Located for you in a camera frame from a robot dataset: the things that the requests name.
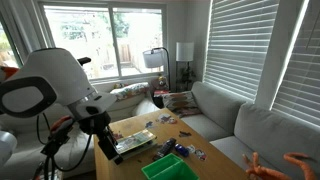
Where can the small red toy car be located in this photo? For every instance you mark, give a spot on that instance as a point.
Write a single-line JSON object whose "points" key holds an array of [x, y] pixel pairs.
{"points": [[117, 136]]}

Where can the white horizontal window blind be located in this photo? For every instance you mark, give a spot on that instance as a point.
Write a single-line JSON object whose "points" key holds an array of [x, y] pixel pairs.
{"points": [[240, 46], [300, 83]]}

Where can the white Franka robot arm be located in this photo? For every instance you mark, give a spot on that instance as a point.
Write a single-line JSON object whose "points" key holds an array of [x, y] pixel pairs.
{"points": [[56, 73]]}

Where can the yellow magazine book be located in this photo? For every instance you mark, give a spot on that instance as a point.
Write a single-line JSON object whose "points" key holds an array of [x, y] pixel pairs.
{"points": [[135, 141]]}

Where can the sliding glass window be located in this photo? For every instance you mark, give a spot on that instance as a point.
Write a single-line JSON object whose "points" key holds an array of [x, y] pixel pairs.
{"points": [[106, 40]]}

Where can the white table lamp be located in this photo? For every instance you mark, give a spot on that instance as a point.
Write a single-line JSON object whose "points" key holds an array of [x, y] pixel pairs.
{"points": [[185, 51]]}

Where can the oval patterned throw pillow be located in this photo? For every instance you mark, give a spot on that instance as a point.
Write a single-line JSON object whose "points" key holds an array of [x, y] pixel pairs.
{"points": [[181, 103]]}

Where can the orange octopus plush toy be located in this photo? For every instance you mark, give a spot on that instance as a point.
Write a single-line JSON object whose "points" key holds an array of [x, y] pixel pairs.
{"points": [[266, 171]]}

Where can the dark potted plant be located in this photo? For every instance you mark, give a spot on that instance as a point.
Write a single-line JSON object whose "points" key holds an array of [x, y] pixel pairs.
{"points": [[187, 78]]}

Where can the black remote control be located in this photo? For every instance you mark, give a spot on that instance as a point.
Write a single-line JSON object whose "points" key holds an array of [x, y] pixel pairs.
{"points": [[164, 148]]}

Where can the green and orange object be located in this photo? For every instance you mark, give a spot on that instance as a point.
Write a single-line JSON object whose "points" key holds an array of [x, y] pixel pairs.
{"points": [[168, 168]]}

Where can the small red box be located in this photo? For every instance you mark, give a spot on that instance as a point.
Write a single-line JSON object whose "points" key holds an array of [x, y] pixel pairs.
{"points": [[161, 93]]}

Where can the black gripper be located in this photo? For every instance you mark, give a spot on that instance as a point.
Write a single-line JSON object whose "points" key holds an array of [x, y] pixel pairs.
{"points": [[95, 123]]}

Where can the grey sectional sofa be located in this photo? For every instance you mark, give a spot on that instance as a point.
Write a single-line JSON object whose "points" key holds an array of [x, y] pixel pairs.
{"points": [[266, 133]]}

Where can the small white puzzle piece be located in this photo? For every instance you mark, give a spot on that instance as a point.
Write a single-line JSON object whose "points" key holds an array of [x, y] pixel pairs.
{"points": [[191, 148]]}

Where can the white upholstered couch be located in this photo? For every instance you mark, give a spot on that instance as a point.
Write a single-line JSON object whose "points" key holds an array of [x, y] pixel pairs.
{"points": [[23, 146]]}

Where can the floral cushion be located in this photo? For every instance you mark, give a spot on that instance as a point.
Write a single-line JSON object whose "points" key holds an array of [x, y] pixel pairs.
{"points": [[130, 90]]}

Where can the wooden table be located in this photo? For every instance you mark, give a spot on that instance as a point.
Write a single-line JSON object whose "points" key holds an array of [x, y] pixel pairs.
{"points": [[213, 166]]}

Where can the arc floor lamp white shade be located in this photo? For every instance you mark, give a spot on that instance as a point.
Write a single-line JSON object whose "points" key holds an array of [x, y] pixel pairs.
{"points": [[153, 58]]}

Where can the small toy figure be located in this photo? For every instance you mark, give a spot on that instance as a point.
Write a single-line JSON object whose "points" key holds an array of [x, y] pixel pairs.
{"points": [[162, 81]]}

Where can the blue toy car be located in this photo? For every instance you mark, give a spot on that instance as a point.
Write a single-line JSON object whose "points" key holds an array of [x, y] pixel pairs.
{"points": [[182, 150]]}

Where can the orange band on arm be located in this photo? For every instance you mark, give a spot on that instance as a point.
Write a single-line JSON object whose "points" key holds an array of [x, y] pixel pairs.
{"points": [[7, 71]]}

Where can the tiny blue puzzle piece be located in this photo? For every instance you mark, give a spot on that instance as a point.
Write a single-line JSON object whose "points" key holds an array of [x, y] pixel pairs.
{"points": [[149, 125]]}

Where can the small dark puzzle piece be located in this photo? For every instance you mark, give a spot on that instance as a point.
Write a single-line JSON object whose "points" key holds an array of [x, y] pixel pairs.
{"points": [[185, 134]]}

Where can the round face puzzle piece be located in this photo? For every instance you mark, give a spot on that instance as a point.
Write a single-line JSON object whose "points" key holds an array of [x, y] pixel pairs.
{"points": [[200, 154]]}

